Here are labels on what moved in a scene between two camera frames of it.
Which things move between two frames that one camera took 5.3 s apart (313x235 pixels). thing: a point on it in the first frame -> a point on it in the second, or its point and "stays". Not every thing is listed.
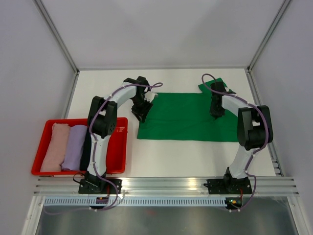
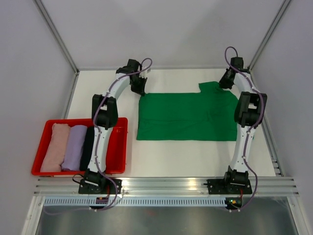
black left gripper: (142, 114) -> (141, 90)
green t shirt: (187, 116) stays
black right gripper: (214, 112) -> (223, 84)
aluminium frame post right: (249, 69) stays
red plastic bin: (116, 161) stays
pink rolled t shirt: (57, 150) stays
